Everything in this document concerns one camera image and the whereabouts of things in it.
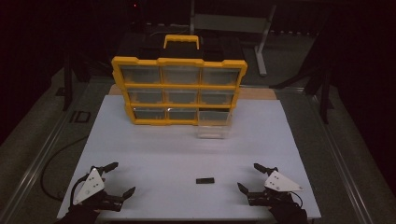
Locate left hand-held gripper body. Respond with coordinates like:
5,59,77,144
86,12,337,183
68,166,125,213

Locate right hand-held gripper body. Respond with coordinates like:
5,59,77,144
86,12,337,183
247,167,304,208

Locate clear plastic drawer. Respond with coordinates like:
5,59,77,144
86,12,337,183
196,108,233,140

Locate yellow drawer organizer cabinet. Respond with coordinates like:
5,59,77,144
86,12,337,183
111,34,248,126

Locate person's right hand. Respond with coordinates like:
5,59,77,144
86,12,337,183
268,201,309,224

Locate person's left hand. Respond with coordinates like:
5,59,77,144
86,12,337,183
54,203,101,224

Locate black rectangular floor plate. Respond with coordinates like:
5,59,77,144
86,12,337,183
69,110,92,124

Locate dark metal stand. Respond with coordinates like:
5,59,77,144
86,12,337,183
270,54,334,125
61,50,92,112

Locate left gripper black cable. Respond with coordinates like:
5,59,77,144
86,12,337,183
69,173,92,206

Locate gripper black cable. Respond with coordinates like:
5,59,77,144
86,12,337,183
69,173,92,206
291,191,304,209

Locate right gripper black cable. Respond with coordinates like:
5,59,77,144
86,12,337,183
291,191,304,209

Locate black floor cable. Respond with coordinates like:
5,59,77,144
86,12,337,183
39,134,90,202

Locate metal floor rail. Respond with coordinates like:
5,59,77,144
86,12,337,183
275,87,370,224
0,77,106,224

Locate grey metal table frame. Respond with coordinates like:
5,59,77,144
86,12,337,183
190,0,277,77

